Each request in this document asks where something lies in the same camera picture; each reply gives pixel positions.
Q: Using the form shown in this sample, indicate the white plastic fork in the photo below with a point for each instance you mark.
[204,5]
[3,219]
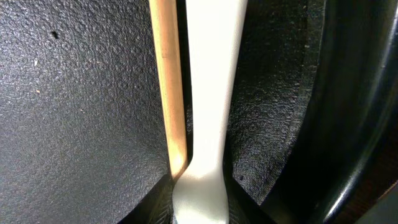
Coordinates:
[214,37]

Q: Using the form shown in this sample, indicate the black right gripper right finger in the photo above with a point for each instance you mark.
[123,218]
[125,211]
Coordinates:
[242,208]

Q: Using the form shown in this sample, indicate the round black serving tray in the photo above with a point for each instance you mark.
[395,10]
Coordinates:
[312,131]

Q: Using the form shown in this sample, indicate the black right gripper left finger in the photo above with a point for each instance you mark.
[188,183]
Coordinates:
[155,207]

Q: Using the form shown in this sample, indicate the wooden chopstick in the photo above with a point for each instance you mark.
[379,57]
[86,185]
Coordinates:
[167,52]

